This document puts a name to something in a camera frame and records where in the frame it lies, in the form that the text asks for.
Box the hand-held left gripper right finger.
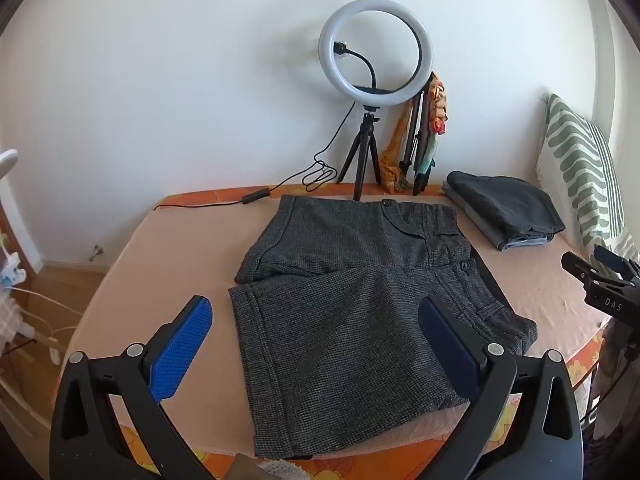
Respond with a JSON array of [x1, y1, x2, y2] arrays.
[[417, 296, 586, 480]]

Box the black mini tripod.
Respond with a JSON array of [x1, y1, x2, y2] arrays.
[[336, 105, 383, 202]]

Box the white cables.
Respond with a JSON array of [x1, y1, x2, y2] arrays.
[[0, 285, 77, 366]]

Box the blue and white clip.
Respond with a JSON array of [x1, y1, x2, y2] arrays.
[[0, 252, 27, 287]]

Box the white lamp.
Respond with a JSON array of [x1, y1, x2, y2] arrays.
[[0, 149, 21, 181]]

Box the black gooseneck holder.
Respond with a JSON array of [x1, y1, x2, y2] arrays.
[[336, 41, 396, 97]]

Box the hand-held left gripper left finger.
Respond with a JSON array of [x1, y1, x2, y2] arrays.
[[50, 296, 216, 480]]

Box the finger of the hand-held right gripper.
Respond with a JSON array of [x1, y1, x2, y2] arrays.
[[593, 244, 640, 281], [561, 251, 616, 291]]

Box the green striped pillow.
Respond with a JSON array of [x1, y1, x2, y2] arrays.
[[536, 93, 640, 261]]

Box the black folded stand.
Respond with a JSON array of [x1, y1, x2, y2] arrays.
[[399, 72, 437, 196]]

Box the colourful braided fabric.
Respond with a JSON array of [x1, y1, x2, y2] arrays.
[[415, 74, 449, 177]]

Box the white ring light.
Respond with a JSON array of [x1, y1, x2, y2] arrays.
[[318, 0, 433, 107]]

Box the grey checked short pants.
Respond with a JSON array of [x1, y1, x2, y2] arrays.
[[228, 195, 538, 460]]

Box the black folded garment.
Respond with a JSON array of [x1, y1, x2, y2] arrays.
[[446, 170, 567, 243]]

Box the orange patterned scarf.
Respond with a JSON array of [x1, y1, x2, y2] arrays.
[[378, 105, 416, 192]]

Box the orange floral bed sheet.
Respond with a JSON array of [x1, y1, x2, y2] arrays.
[[115, 182, 608, 480]]

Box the black cable with inline switch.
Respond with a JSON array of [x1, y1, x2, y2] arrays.
[[152, 100, 358, 211]]

